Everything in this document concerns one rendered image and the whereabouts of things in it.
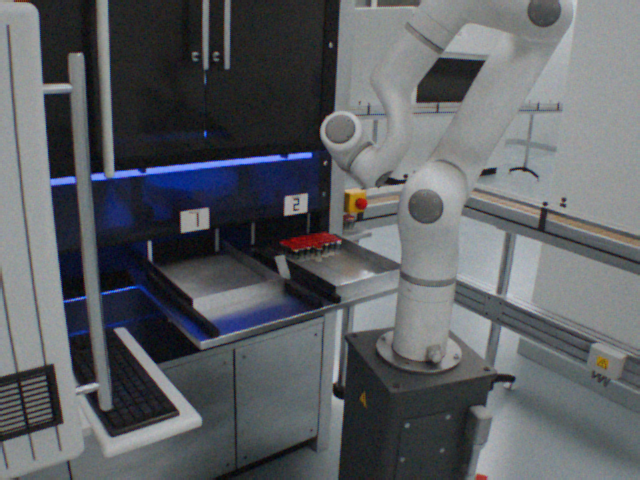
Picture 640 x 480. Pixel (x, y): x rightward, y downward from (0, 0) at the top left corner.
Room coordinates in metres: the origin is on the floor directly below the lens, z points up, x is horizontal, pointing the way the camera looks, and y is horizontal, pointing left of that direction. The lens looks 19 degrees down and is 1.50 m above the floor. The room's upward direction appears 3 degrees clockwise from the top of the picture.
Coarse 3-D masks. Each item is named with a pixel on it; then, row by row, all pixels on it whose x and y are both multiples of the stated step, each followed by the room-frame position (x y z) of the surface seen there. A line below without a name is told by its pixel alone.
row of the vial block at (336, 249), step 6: (330, 240) 1.66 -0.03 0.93; (336, 240) 1.67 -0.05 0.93; (300, 246) 1.59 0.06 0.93; (306, 246) 1.60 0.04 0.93; (312, 246) 1.61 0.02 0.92; (324, 246) 1.64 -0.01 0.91; (330, 246) 1.65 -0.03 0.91; (336, 246) 1.67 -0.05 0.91; (294, 252) 1.57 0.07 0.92; (300, 252) 1.58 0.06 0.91; (306, 252) 1.60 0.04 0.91; (312, 252) 1.61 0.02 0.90; (324, 252) 1.64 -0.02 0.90; (330, 252) 1.65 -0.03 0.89; (336, 252) 1.67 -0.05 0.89; (294, 258) 1.57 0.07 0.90; (300, 258) 1.58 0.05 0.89; (306, 258) 1.60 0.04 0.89; (312, 258) 1.61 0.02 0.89
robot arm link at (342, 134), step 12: (324, 120) 1.15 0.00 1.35; (336, 120) 1.14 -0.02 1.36; (348, 120) 1.14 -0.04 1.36; (324, 132) 1.13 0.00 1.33; (336, 132) 1.13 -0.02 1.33; (348, 132) 1.12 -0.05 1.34; (360, 132) 1.12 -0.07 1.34; (324, 144) 1.13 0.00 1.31; (336, 144) 1.12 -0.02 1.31; (348, 144) 1.11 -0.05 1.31; (360, 144) 1.13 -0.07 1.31; (336, 156) 1.15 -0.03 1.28; (348, 156) 1.14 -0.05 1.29; (348, 168) 1.15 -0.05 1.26
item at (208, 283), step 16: (144, 256) 1.48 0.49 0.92; (192, 256) 1.59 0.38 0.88; (208, 256) 1.59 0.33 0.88; (224, 256) 1.60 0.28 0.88; (240, 256) 1.56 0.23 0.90; (160, 272) 1.39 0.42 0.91; (176, 272) 1.46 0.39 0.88; (192, 272) 1.46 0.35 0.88; (208, 272) 1.47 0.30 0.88; (224, 272) 1.48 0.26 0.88; (240, 272) 1.48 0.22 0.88; (256, 272) 1.49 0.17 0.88; (272, 272) 1.42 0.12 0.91; (176, 288) 1.30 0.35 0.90; (192, 288) 1.36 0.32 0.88; (208, 288) 1.36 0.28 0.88; (224, 288) 1.37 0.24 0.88; (240, 288) 1.30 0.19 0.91; (256, 288) 1.33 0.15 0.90; (272, 288) 1.36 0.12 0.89; (192, 304) 1.23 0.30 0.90; (208, 304) 1.25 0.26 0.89; (224, 304) 1.27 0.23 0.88
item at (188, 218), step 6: (192, 210) 1.50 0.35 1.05; (198, 210) 1.52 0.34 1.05; (204, 210) 1.53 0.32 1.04; (186, 216) 1.49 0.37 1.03; (192, 216) 1.50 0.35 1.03; (204, 216) 1.53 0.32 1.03; (186, 222) 1.49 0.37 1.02; (192, 222) 1.50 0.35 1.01; (204, 222) 1.53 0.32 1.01; (186, 228) 1.49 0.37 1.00; (192, 228) 1.50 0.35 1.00; (198, 228) 1.51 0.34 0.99; (204, 228) 1.53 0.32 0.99
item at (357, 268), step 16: (272, 256) 1.58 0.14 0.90; (336, 256) 1.65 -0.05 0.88; (352, 256) 1.65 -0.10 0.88; (368, 256) 1.63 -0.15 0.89; (384, 256) 1.58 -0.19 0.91; (304, 272) 1.45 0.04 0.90; (320, 272) 1.51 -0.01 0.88; (336, 272) 1.52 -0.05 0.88; (352, 272) 1.52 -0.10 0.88; (368, 272) 1.53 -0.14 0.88; (384, 272) 1.53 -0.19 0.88; (336, 288) 1.34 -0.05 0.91; (352, 288) 1.38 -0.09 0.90; (368, 288) 1.41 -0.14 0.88
